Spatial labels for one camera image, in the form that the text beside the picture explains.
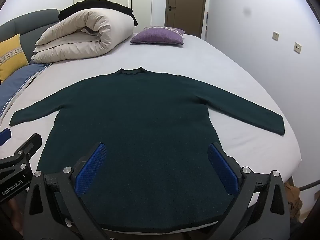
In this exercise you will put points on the yellow patterned cushion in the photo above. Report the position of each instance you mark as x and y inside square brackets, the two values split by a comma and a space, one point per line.
[12, 55]

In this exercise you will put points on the grey padded headboard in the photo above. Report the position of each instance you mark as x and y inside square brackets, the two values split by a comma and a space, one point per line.
[30, 22]

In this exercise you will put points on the purple pillow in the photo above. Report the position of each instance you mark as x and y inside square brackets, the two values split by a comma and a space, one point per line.
[157, 36]

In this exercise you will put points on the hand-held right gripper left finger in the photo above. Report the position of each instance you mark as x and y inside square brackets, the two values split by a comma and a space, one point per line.
[91, 170]

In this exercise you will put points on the brown wooden door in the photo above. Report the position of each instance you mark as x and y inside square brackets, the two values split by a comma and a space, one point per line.
[186, 5]

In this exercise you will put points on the black cloth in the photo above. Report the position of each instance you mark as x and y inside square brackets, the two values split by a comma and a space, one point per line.
[100, 5]

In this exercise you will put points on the brown crumpled cloth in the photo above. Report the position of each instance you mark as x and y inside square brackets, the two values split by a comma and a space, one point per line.
[293, 197]

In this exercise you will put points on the dark stick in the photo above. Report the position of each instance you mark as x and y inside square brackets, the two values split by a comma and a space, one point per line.
[207, 25]

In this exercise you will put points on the bed with white sheet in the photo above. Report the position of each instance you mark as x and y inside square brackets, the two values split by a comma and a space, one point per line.
[225, 67]

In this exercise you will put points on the dark green sweater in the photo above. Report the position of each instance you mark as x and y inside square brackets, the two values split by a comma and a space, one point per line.
[150, 130]

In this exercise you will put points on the blue quilt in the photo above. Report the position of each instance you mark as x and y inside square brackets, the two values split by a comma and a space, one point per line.
[17, 82]

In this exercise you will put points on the rolled beige duvet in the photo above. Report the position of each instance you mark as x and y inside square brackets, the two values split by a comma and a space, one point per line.
[75, 37]

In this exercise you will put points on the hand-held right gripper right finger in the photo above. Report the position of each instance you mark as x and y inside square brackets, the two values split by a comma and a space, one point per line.
[223, 170]

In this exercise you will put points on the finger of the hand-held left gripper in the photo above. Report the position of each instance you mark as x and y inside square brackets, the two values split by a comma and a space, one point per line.
[5, 135]
[27, 146]

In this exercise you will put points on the beige wall switch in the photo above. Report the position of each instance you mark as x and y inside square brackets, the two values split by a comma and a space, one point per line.
[275, 35]

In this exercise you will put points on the beige wall socket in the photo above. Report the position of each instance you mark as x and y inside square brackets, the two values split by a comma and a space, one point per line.
[297, 48]

